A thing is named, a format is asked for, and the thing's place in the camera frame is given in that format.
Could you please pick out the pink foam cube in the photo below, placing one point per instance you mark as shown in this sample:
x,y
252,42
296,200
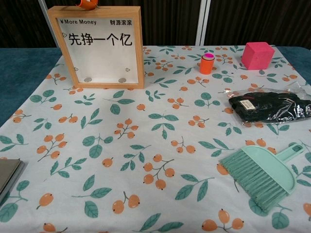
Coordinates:
x,y
257,55

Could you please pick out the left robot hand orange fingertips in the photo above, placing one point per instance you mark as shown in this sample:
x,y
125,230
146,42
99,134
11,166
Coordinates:
x,y
87,4

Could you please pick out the white partition post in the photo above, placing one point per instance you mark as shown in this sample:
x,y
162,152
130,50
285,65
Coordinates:
x,y
43,24
202,21

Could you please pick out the silver coin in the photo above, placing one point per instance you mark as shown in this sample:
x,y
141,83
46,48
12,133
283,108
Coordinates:
x,y
88,79
121,80

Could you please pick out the green bristle hand brush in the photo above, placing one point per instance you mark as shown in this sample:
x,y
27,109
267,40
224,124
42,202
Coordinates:
x,y
250,177

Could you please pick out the floral print tablecloth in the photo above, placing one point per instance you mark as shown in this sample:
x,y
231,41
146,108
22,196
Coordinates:
x,y
158,145

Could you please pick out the dark slatted partition panel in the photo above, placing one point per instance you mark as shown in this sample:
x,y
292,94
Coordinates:
x,y
62,3
170,21
255,19
14,21

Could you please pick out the silver digital scale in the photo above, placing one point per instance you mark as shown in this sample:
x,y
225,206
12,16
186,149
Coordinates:
x,y
8,174

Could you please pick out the wooden coin bank frame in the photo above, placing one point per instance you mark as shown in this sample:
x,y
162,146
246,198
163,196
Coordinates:
x,y
139,48

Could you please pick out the black gloves in plastic bag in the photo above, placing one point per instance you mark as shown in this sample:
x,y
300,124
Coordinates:
x,y
267,109

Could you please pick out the orange cylinder pink cap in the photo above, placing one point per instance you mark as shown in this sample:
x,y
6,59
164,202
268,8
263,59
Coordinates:
x,y
206,65

